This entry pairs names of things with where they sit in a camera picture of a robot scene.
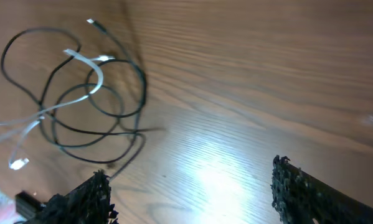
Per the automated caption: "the black cable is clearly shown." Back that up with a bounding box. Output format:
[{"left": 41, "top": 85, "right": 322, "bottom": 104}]
[{"left": 0, "top": 18, "right": 167, "bottom": 183}]

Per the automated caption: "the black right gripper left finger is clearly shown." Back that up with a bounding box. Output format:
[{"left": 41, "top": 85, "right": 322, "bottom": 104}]
[{"left": 25, "top": 170, "right": 118, "bottom": 224}]

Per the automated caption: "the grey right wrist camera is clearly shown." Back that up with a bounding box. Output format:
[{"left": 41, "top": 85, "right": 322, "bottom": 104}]
[{"left": 15, "top": 191, "right": 45, "bottom": 220}]

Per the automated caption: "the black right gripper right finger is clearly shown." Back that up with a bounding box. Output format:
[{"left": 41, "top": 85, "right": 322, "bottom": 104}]
[{"left": 271, "top": 155, "right": 373, "bottom": 224}]

